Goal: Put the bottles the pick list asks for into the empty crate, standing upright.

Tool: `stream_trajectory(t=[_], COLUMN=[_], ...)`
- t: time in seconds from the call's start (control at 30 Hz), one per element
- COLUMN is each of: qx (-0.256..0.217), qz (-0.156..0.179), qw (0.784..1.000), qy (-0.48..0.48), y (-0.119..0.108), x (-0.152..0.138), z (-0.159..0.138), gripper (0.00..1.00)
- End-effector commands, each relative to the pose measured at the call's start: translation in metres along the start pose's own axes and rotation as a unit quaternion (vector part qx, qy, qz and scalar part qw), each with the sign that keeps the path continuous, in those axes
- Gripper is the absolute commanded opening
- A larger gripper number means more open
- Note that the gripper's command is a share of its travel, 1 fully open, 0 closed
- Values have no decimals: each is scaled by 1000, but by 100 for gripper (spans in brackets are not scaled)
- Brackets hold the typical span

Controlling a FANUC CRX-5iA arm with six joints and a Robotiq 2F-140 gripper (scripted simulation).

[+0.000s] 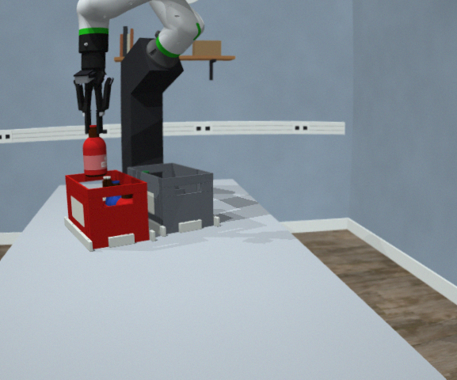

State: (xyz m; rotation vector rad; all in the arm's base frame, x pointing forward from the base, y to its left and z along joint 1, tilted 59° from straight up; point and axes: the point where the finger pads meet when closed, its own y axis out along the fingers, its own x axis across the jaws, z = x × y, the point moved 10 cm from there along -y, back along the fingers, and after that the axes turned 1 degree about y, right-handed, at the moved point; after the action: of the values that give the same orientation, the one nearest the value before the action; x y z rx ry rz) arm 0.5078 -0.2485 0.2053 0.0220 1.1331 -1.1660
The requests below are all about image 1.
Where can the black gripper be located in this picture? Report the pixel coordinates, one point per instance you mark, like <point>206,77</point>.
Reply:
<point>94,61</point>

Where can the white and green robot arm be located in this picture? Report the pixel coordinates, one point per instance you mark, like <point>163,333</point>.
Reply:
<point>182,26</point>

